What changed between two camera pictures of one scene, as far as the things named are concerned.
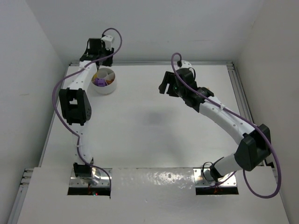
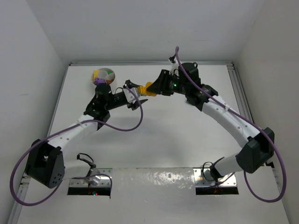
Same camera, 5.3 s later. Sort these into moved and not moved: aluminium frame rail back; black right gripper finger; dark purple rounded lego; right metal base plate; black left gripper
Moved: black right gripper finger; black left gripper
Not moved: aluminium frame rail back; dark purple rounded lego; right metal base plate
